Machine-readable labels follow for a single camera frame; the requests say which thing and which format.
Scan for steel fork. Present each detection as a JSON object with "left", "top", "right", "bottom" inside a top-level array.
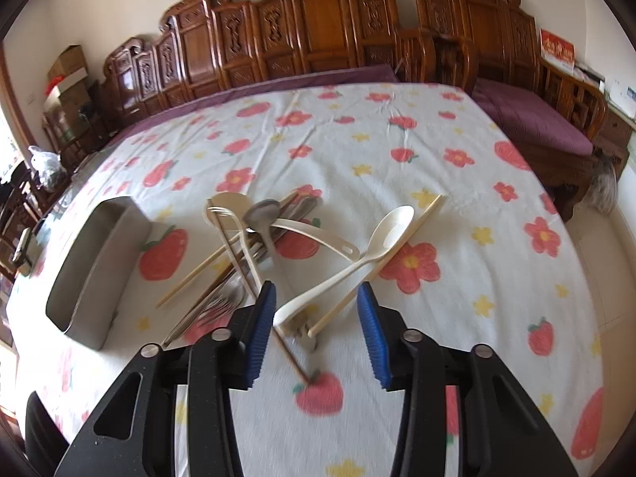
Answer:
[{"left": 162, "top": 275, "right": 246, "bottom": 348}]

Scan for light wooden chopstick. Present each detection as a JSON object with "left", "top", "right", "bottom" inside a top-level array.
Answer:
[
  {"left": 155, "top": 191, "right": 297, "bottom": 309},
  {"left": 307, "top": 195, "right": 445, "bottom": 339}
]

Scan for cream plastic spoon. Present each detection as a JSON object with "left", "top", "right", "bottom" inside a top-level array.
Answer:
[{"left": 273, "top": 205, "right": 415, "bottom": 328}]

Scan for large steel spoon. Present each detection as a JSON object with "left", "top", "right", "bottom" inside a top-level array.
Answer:
[{"left": 244, "top": 199, "right": 292, "bottom": 298}]

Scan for grey metal rectangular tin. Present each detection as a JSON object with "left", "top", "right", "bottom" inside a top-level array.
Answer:
[{"left": 45, "top": 196, "right": 151, "bottom": 351}]

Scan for purple armchair cushion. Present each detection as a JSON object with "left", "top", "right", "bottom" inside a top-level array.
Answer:
[{"left": 471, "top": 78, "right": 593, "bottom": 156}]

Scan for white plastic bag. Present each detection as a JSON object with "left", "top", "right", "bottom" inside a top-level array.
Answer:
[{"left": 28, "top": 145, "right": 67, "bottom": 193}]

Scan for wooden side table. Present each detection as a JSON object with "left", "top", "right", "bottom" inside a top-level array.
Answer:
[{"left": 593, "top": 103, "right": 635, "bottom": 179}]

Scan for carved wooden long sofa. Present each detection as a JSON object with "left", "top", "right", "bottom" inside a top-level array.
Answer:
[{"left": 103, "top": 0, "right": 436, "bottom": 126}]

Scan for stacked cardboard boxes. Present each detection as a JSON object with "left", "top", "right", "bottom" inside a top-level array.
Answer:
[{"left": 43, "top": 44, "right": 92, "bottom": 123}]

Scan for carved wooden armchair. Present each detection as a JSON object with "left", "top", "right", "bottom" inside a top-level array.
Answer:
[{"left": 415, "top": 0, "right": 607, "bottom": 220}]

